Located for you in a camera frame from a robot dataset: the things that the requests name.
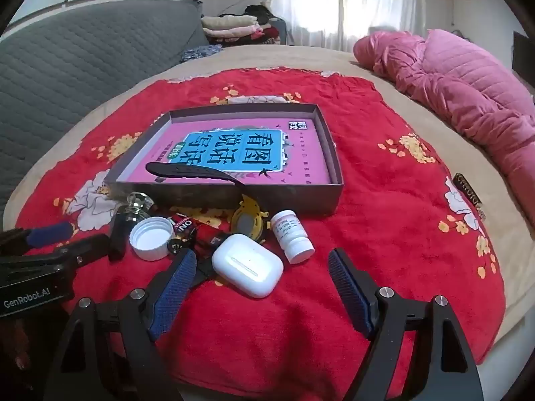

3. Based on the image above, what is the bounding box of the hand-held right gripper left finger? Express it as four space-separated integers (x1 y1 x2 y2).
42 247 198 401

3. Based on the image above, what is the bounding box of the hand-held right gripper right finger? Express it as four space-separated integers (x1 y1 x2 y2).
327 248 486 401

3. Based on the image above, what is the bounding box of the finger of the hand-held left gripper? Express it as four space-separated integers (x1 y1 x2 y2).
54 234 111 266
0 222 74 255

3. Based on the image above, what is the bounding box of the black cylinder with gold tip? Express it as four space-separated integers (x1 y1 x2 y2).
109 212 135 262

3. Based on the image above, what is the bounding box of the white bottle cap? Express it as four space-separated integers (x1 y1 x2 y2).
129 216 176 262

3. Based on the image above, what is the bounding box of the red black lighter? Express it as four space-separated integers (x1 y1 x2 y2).
168 213 230 260

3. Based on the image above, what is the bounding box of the white earbuds case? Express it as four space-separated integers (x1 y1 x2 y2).
211 233 285 299

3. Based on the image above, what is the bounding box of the white pill bottle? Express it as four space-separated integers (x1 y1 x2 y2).
270 210 316 265

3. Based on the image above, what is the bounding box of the black yellow wristwatch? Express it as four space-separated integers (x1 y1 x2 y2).
145 162 268 244

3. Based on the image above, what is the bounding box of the grey cardboard box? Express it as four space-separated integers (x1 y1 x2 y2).
103 104 344 218

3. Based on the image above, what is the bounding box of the red floral blanket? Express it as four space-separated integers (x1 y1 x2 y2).
14 67 502 401

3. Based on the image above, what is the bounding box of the pink book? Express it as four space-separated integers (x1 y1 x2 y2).
125 118 333 184

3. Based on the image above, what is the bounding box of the grey quilted headboard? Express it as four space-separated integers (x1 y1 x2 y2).
0 0 210 218

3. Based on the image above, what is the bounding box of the blue patterned cloth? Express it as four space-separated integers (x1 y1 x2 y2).
180 44 222 63

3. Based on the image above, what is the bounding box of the pink quilt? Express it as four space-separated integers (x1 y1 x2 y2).
353 29 535 195

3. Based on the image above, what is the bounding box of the beige bed sheet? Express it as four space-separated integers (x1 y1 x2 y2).
8 44 535 343

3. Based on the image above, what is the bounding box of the stack of folded clothes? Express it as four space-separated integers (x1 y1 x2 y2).
201 5 289 46

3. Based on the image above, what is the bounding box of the white curtain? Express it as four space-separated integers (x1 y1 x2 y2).
267 0 427 53

